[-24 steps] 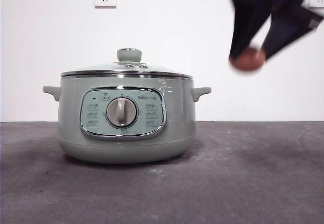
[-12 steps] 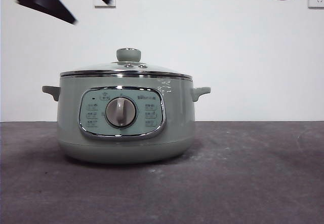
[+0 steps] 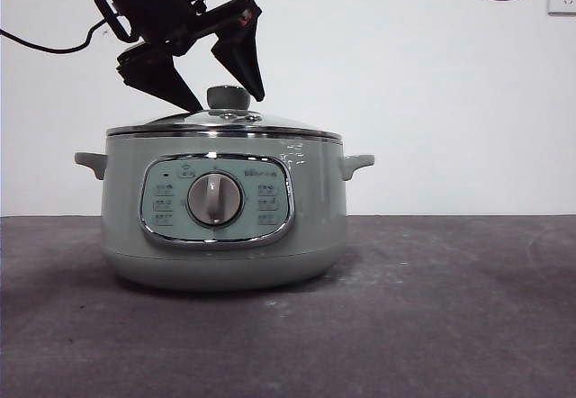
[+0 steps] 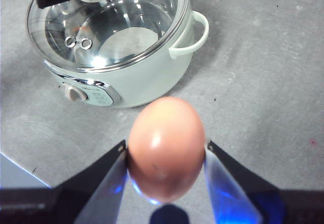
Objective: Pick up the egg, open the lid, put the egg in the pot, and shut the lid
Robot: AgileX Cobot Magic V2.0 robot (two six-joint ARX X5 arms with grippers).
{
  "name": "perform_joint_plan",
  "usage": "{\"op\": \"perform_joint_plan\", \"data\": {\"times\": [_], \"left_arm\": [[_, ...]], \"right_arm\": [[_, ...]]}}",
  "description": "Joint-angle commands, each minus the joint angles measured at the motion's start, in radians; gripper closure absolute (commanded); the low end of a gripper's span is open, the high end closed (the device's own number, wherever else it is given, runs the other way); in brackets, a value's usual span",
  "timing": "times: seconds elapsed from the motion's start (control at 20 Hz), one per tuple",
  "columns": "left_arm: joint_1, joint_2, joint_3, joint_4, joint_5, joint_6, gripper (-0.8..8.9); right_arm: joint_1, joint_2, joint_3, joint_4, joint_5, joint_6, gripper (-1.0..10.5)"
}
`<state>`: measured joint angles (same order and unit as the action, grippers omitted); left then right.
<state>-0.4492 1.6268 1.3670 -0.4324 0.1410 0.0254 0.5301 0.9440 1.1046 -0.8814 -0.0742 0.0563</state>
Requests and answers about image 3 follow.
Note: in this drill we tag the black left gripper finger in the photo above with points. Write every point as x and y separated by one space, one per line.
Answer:
243 60
153 78

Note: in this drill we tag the pale green electric cooking pot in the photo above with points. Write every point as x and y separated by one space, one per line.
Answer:
225 263

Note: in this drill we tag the glass lid with green knob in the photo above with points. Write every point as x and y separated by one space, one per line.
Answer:
227 97

